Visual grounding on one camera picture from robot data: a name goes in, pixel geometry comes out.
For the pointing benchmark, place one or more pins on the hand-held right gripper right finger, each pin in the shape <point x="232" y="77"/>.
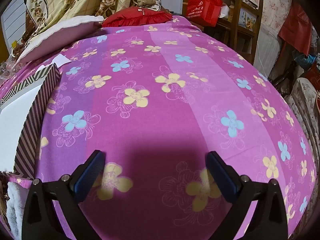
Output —
<point x="221" y="177"/>

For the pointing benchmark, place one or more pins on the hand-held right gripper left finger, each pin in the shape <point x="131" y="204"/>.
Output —
<point x="88" y="177"/>

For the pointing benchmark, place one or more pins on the striped cardboard box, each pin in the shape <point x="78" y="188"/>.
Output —
<point x="27" y="140"/>

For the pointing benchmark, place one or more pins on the pink floral bedsheet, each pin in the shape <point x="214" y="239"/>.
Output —
<point x="175" y="117"/>

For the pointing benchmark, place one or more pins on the white fluffy towel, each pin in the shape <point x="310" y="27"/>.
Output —
<point x="15" y="205"/>

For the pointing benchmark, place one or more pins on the floral sofa cover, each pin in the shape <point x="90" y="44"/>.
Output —
<point x="305" y="105"/>

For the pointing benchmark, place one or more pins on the white paper sheet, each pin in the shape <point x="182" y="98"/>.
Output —
<point x="61" y="60"/>

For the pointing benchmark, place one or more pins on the clear plastic wrap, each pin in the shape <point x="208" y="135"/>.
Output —
<point x="7" y="67"/>

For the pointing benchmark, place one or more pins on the white pillow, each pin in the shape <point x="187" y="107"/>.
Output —
<point x="62" y="32"/>

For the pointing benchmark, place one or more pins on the wooden chair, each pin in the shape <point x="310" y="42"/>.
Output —
<point x="235" y="17"/>

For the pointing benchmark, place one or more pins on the red ruffled pillow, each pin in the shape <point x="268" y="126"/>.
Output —
<point x="135" y="17"/>

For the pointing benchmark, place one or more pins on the red hanging cloth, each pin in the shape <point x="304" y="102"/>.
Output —
<point x="296" y="27"/>

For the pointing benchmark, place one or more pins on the red shopping bag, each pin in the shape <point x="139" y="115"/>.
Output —
<point x="200" y="7"/>

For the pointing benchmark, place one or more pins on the beige floral quilt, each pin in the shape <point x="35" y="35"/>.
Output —
<point x="75" y="0"/>

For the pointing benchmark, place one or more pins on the floral wall cloth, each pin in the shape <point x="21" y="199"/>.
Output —
<point x="270" y="0"/>

